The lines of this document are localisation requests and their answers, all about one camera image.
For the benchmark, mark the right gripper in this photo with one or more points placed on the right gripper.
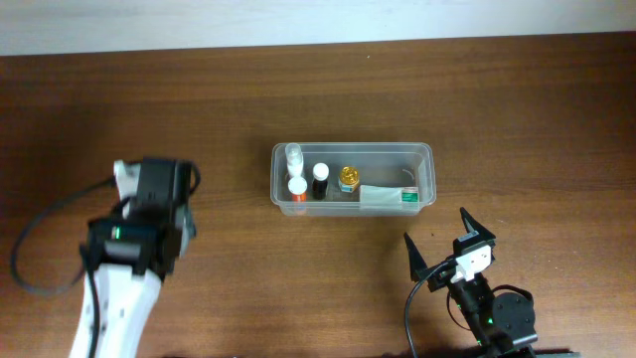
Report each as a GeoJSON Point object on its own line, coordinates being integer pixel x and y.
{"type": "Point", "coordinates": [442, 273]}

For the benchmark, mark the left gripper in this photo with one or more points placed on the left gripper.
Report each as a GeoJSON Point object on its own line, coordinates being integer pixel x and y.
{"type": "Point", "coordinates": [184, 186]}

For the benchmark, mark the white green medicine box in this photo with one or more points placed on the white green medicine box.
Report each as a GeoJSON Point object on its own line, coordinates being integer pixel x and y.
{"type": "Point", "coordinates": [385, 196]}

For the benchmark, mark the small gold lid jar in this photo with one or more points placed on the small gold lid jar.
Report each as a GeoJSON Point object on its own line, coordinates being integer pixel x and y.
{"type": "Point", "coordinates": [349, 179]}

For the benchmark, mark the orange vitamin tube white cap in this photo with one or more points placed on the orange vitamin tube white cap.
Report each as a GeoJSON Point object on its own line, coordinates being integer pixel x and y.
{"type": "Point", "coordinates": [297, 187]}

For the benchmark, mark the clear white tube bottle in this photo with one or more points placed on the clear white tube bottle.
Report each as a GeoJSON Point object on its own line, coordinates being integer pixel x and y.
{"type": "Point", "coordinates": [294, 160]}

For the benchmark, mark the black bottle white cap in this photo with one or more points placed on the black bottle white cap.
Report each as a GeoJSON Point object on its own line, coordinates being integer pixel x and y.
{"type": "Point", "coordinates": [320, 173]}

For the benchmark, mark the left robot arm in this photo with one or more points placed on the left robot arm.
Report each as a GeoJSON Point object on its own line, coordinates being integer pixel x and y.
{"type": "Point", "coordinates": [130, 251]}

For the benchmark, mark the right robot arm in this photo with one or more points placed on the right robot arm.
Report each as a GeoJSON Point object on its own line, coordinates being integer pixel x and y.
{"type": "Point", "coordinates": [501, 319]}

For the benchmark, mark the clear plastic container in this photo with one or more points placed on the clear plastic container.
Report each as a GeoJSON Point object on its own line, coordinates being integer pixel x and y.
{"type": "Point", "coordinates": [405, 165]}

